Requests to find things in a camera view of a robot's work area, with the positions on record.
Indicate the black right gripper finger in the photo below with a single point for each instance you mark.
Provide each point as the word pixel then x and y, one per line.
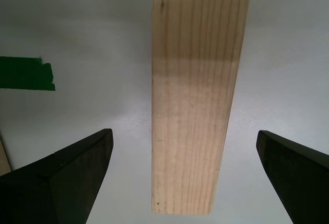
pixel 300 177
pixel 51 183

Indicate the brown cardboard box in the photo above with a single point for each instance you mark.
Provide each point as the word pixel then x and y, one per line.
pixel 3 157

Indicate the light wooden block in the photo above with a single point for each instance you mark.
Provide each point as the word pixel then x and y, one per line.
pixel 195 105

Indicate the green tape strip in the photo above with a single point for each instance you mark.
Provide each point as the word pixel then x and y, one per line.
pixel 25 73

